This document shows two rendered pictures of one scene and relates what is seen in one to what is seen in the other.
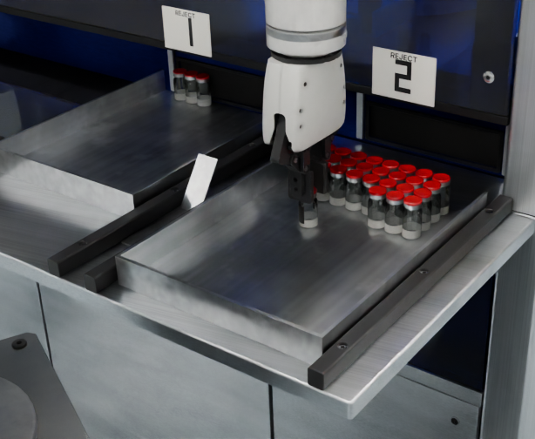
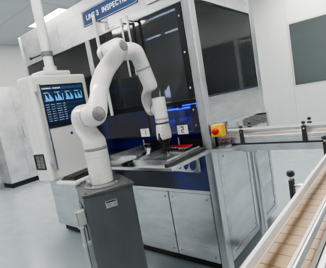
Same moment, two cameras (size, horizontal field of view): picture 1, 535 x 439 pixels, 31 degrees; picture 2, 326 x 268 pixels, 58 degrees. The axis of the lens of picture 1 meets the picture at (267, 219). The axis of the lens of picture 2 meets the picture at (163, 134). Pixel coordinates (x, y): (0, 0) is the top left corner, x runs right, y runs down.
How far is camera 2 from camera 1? 0.86 m
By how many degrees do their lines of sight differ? 22
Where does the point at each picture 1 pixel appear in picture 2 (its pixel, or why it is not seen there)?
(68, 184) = (124, 158)
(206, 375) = (157, 210)
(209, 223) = (149, 158)
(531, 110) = (203, 129)
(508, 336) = (211, 176)
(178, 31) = (143, 133)
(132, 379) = (142, 218)
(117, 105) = (133, 150)
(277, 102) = (158, 131)
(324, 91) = (166, 129)
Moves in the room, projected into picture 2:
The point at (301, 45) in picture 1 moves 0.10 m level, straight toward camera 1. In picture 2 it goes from (160, 120) to (159, 122)
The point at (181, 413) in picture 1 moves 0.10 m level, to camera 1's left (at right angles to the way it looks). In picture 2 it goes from (153, 223) to (141, 224)
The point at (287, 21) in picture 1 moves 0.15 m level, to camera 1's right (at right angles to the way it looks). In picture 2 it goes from (157, 117) to (182, 112)
